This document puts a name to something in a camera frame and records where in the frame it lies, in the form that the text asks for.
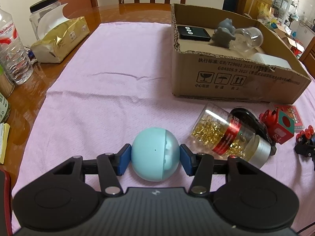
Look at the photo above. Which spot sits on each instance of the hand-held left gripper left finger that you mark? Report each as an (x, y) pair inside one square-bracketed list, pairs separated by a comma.
[(124, 161)]

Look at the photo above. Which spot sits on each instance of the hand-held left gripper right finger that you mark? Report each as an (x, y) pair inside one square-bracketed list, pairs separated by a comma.
[(187, 161)]

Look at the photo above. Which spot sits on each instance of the teal earbuds case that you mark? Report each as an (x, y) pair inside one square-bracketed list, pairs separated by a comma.
[(150, 152)]

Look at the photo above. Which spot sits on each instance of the cardboard box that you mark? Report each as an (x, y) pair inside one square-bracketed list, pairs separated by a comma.
[(221, 88)]

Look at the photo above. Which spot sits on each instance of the black digital pocket scale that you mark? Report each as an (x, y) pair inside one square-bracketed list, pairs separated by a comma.
[(194, 35)]

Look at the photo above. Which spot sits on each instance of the grey rubber toy figure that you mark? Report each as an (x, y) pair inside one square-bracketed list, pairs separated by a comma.
[(222, 35)]

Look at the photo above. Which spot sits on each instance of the white plastic container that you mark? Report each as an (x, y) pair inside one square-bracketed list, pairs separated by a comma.
[(270, 60)]

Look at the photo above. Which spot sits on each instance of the clear plastic cup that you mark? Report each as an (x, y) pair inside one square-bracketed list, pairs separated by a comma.
[(248, 39)]

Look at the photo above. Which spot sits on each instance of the clear bottle of gold capsules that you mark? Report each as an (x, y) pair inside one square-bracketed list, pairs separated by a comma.
[(221, 132)]

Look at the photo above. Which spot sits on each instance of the pink towel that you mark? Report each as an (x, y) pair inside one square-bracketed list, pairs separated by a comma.
[(98, 103)]

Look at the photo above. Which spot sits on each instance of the black oval case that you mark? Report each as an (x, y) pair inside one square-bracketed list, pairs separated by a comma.
[(248, 118)]

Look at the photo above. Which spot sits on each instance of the red toy cube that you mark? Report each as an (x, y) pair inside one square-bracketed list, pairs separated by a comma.
[(283, 127)]

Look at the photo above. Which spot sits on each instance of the red flat card box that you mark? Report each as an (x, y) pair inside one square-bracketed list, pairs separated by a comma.
[(296, 115)]

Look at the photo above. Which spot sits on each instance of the black toy car red wheels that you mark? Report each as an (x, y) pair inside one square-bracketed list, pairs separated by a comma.
[(306, 147)]

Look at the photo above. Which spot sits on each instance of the yellow note pad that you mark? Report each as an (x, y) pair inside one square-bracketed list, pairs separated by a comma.
[(4, 142)]

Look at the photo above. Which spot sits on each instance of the phone in red case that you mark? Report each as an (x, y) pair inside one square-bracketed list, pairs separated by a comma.
[(5, 201)]

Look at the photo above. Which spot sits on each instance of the dark-lidded white jar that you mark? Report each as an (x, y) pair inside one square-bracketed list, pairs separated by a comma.
[(4, 109)]

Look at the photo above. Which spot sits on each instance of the gold tissue pack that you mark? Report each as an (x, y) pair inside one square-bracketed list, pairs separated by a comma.
[(64, 39)]

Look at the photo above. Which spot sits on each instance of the toothpick holder with green cap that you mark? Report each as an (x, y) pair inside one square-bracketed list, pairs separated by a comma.
[(6, 86)]

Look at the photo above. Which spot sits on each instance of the clear plastic water bottle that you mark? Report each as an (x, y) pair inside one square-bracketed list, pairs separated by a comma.
[(14, 54)]

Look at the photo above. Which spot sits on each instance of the yellow plastic bags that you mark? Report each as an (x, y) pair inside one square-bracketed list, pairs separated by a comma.
[(263, 11)]

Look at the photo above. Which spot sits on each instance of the clear jar with black lid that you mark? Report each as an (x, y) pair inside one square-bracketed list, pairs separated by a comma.
[(40, 14)]

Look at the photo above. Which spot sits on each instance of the wooden cabinet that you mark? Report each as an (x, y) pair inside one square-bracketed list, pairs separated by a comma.
[(256, 1)]

